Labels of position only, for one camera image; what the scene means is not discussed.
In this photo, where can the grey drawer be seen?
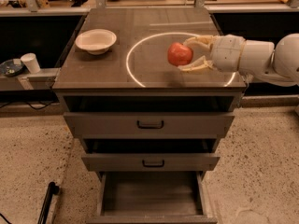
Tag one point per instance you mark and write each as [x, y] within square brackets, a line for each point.
[133, 125]
[150, 162]
[152, 198]

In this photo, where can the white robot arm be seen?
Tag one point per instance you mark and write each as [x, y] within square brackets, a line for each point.
[274, 64]

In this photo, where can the grey drawer cabinet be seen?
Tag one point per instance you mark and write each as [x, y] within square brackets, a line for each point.
[135, 76]

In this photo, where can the top grey drawer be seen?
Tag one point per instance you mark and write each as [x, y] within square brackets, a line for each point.
[133, 125]

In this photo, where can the white paper cup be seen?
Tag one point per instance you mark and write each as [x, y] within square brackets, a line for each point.
[30, 61]

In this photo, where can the black bar on floor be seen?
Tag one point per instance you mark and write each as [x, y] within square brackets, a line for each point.
[52, 190]

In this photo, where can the white bowl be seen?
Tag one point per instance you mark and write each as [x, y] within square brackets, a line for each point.
[96, 41]

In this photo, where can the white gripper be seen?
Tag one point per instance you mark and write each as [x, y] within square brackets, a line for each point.
[226, 52]

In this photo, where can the middle grey drawer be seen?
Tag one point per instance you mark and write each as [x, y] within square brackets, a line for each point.
[150, 162]

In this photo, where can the bottom grey drawer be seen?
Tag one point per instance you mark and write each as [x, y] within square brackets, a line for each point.
[152, 198]

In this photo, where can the dark round plate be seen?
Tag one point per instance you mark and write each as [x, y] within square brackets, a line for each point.
[11, 68]

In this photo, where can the red apple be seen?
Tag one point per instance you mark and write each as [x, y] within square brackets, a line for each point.
[178, 54]

